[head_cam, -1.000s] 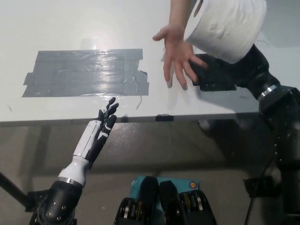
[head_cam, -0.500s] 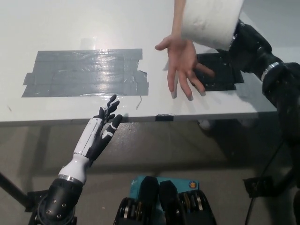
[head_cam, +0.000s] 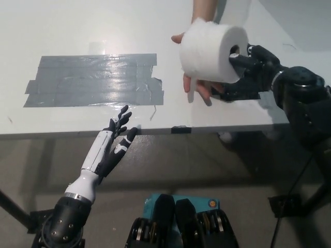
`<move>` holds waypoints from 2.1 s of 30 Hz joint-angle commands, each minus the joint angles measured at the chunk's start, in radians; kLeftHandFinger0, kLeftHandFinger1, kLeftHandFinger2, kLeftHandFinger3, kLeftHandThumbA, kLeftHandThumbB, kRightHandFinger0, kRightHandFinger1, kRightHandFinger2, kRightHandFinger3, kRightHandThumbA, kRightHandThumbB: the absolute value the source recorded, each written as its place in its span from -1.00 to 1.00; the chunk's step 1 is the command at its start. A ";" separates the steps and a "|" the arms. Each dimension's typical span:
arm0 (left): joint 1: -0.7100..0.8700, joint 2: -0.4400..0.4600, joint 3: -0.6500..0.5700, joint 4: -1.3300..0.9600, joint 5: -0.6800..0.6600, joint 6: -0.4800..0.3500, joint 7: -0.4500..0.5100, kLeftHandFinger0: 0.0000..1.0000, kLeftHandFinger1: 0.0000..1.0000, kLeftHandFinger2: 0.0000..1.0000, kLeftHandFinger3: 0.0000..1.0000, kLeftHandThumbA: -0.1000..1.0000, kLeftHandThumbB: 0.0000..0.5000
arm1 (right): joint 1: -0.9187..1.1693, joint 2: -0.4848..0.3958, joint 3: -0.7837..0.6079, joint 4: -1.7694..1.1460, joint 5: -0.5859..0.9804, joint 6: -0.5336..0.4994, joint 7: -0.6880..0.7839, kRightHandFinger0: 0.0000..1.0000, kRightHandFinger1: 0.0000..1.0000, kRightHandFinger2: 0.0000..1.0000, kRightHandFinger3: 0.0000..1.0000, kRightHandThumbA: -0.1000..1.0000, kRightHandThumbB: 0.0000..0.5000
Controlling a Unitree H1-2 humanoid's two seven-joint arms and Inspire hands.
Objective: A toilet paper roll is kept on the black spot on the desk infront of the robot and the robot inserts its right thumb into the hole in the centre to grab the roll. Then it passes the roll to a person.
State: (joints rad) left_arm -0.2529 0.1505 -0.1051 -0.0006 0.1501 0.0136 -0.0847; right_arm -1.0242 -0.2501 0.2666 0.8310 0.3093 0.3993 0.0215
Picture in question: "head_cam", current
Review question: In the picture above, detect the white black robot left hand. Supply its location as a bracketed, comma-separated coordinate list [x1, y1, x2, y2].
[64, 104, 139, 205]

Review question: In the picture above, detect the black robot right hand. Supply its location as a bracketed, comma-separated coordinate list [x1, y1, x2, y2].
[222, 43, 282, 103]

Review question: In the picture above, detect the person's bare hand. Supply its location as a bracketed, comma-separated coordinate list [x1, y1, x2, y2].
[171, 32, 225, 107]

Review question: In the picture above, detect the white toilet paper roll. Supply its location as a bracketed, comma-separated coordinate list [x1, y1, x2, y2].
[179, 21, 249, 85]

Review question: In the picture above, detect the black teal robot body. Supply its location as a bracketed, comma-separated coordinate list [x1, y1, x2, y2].
[128, 193, 239, 248]

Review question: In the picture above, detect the grey white rounded foot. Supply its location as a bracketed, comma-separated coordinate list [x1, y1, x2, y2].
[218, 131, 235, 143]

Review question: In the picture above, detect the clear plastic tape strip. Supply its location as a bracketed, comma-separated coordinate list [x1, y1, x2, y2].
[10, 104, 154, 122]

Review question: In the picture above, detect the black slanted table leg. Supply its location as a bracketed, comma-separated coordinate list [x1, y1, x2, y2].
[302, 178, 331, 215]
[0, 189, 32, 230]

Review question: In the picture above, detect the grey duct tape patch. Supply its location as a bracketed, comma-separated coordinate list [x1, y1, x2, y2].
[23, 53, 166, 108]

